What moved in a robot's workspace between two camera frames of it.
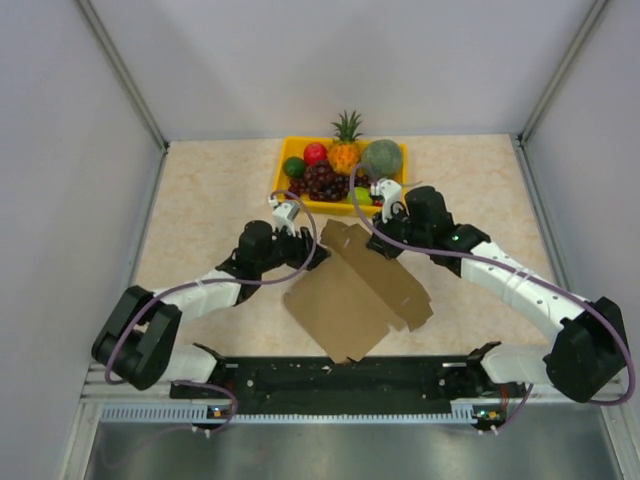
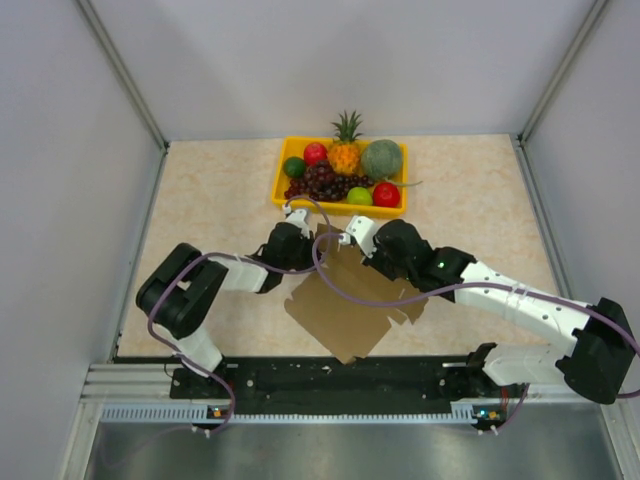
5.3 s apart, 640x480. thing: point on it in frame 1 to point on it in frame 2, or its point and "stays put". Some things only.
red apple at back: x=314 y=152 stays put
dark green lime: x=294 y=167 stays put
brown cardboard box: x=347 y=300 stays put
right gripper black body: x=397 y=227 to x=381 y=262
